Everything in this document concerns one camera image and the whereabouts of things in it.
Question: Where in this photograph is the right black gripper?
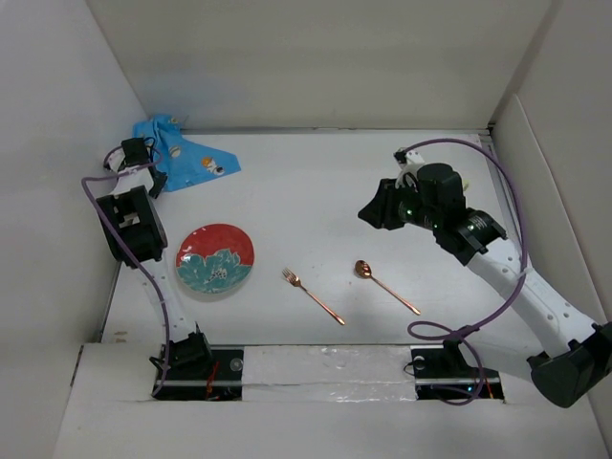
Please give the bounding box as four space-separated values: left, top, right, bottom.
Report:
357 177 441 231

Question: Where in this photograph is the blue space print cloth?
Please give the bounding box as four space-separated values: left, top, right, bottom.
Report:
132 115 241 192

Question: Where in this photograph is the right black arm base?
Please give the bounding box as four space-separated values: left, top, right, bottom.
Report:
404 344 504 404

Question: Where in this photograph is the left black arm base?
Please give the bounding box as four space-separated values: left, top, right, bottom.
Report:
153 346 245 402

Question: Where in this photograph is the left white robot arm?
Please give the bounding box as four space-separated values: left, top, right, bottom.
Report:
94 138 213 380

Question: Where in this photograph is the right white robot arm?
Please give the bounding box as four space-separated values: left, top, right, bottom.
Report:
358 164 611 408

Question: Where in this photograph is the rose gold spoon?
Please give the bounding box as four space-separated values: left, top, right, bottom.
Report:
354 260 421 316

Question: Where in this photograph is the rose gold fork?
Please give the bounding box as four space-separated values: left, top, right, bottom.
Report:
282 268 346 326

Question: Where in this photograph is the red teal floral plate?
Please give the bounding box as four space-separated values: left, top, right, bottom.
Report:
175 223 255 295

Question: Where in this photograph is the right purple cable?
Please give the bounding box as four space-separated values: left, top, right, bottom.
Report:
406 138 529 406

